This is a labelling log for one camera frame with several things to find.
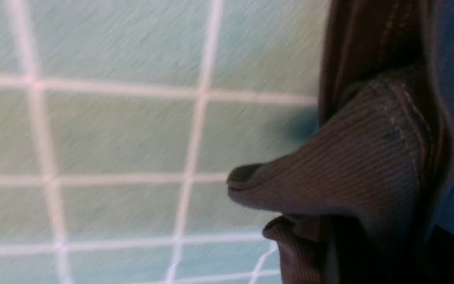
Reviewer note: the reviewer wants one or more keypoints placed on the dark gray long-sleeve shirt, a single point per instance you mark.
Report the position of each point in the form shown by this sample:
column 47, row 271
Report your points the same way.
column 369, row 199

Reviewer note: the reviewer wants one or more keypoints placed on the green checkered tablecloth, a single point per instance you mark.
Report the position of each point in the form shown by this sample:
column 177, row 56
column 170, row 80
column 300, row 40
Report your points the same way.
column 119, row 121

